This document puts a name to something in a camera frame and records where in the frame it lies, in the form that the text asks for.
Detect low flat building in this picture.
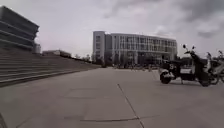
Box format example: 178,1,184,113
42,49,73,59

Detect small pale building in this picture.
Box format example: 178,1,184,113
33,43,42,54

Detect wide stone steps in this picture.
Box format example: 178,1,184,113
0,46,103,89

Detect grey paved plaza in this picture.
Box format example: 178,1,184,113
0,67,224,128

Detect dark layered building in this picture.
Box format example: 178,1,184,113
0,5,40,53

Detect black scooter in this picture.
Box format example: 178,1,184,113
158,43,213,88

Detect pale building with many windows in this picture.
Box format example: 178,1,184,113
92,30,179,67

